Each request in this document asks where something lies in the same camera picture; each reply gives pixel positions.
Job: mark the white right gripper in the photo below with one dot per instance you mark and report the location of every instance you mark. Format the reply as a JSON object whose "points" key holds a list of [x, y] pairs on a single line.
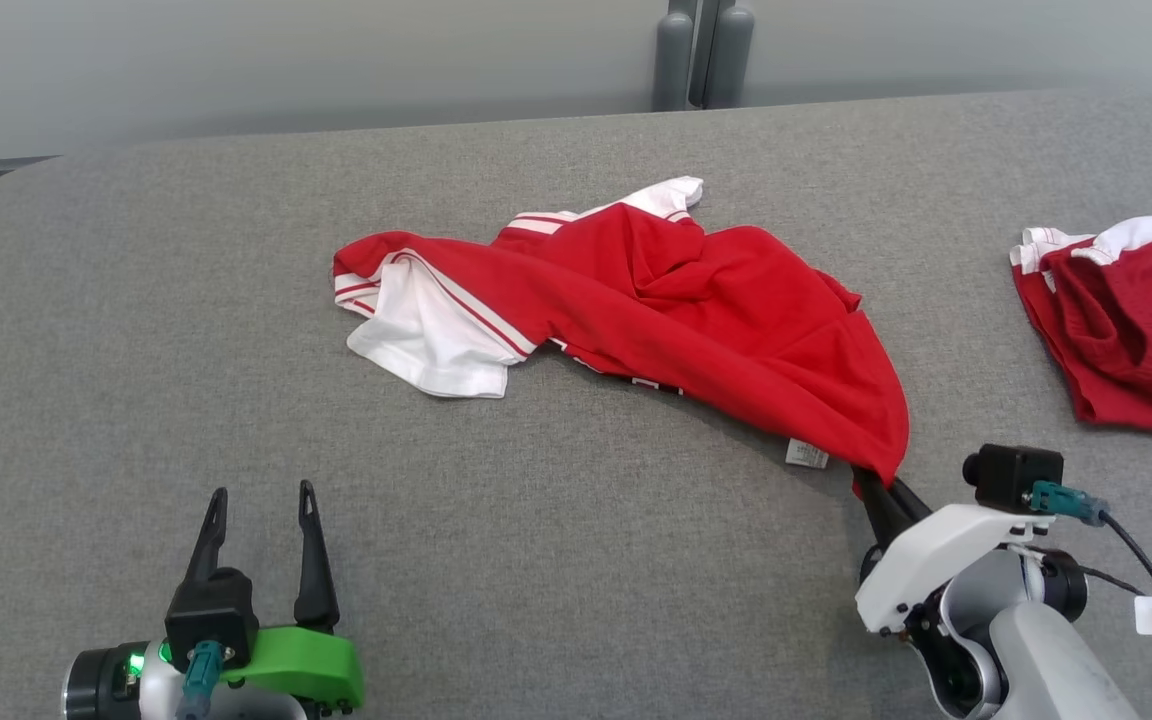
{"points": [[936, 555]]}

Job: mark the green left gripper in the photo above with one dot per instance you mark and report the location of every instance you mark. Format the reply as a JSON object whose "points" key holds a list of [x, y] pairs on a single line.
{"points": [[301, 665]]}

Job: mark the red shirt white sleeves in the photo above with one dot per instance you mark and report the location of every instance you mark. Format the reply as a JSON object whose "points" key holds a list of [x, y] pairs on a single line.
{"points": [[696, 310]]}

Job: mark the red shorts white waistband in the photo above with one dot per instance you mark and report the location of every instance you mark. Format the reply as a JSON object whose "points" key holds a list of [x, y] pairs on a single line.
{"points": [[1136, 330]]}

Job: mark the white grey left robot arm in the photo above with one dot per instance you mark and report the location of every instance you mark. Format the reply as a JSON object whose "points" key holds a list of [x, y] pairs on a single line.
{"points": [[101, 685]]}

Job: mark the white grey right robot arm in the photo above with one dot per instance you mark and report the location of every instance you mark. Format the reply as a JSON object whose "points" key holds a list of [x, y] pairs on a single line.
{"points": [[1046, 670]]}

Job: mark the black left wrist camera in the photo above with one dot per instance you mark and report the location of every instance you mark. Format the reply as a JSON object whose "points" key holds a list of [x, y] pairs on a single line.
{"points": [[211, 615]]}

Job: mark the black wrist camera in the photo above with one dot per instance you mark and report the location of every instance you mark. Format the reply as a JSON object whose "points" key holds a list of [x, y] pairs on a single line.
{"points": [[211, 615], [1011, 475]]}

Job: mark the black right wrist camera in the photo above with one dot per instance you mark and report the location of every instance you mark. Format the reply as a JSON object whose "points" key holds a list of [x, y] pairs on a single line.
{"points": [[1011, 475]]}

